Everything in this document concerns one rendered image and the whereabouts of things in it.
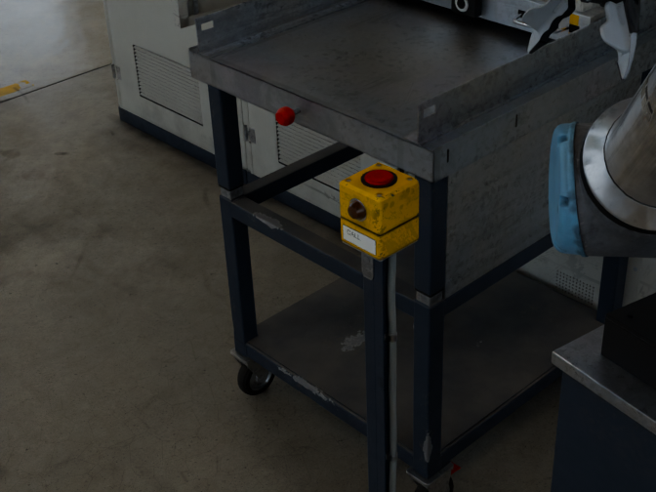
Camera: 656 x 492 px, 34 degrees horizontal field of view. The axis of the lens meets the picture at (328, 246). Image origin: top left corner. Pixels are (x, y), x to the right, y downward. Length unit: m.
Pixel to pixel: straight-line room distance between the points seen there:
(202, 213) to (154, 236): 0.18
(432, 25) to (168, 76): 1.49
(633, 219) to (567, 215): 0.07
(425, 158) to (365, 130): 0.13
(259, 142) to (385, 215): 1.77
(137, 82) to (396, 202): 2.28
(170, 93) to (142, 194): 0.36
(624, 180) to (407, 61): 0.91
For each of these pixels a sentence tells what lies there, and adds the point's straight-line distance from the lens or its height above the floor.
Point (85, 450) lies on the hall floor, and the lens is 2.44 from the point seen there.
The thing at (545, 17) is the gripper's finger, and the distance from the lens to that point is 1.43.
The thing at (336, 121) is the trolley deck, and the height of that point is 0.83.
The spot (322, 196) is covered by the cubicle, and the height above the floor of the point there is 0.11.
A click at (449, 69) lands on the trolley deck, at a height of 0.85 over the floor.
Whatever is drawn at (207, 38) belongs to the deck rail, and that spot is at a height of 0.87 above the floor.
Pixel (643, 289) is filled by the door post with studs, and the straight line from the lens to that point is 2.43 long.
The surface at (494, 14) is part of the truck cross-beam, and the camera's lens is 2.10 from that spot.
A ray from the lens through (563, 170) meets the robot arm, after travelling 1.18.
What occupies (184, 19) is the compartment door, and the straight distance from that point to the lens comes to 2.20.
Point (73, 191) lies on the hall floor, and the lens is 3.43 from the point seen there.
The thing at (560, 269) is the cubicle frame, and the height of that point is 0.21.
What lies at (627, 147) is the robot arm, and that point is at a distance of 1.08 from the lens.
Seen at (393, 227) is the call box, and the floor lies 0.85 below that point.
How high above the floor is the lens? 1.60
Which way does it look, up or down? 32 degrees down
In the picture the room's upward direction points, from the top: 3 degrees counter-clockwise
